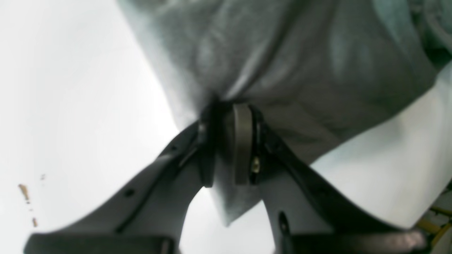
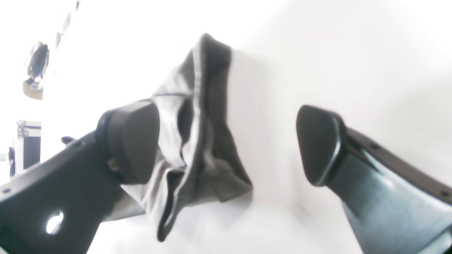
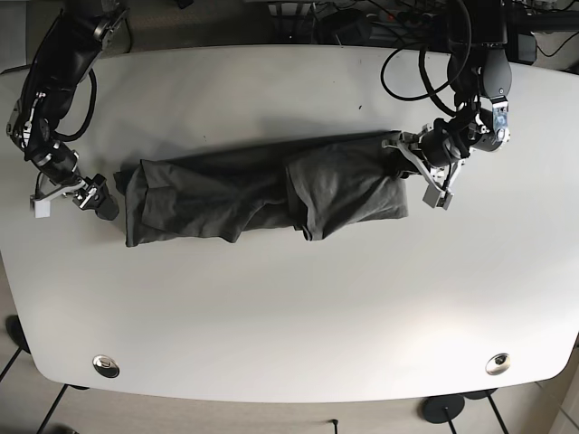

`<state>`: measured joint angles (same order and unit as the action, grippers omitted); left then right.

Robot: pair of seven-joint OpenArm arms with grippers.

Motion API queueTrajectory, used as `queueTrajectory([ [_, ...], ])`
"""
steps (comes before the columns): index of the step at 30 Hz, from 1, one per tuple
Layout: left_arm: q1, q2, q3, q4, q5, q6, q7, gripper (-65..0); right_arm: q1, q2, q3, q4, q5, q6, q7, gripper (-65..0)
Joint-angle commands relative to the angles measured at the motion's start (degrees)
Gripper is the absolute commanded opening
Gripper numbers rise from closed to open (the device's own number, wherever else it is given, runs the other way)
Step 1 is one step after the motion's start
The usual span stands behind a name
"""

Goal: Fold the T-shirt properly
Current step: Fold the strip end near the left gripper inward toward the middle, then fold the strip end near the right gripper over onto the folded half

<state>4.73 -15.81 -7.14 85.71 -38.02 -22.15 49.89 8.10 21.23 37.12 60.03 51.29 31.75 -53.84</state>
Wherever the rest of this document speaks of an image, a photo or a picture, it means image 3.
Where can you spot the left silver table grommet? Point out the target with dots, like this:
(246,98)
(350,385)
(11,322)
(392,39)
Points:
(105,366)

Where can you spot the left black table leg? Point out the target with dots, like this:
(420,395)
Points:
(52,409)

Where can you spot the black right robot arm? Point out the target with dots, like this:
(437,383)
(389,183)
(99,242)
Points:
(65,57)

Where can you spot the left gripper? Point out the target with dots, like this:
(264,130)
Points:
(432,153)

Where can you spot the charcoal grey T-shirt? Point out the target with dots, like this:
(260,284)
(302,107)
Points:
(316,186)

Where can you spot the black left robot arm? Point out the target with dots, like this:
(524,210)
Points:
(474,97)

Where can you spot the silver table grommet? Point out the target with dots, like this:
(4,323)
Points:
(498,364)
(105,366)

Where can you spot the grey multi-socket box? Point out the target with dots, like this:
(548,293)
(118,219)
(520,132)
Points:
(344,27)

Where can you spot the right silver table grommet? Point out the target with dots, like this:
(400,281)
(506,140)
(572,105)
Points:
(498,364)

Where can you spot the black round stand base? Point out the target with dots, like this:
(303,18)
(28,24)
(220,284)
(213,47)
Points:
(442,409)

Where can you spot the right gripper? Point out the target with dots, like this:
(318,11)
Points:
(88,194)

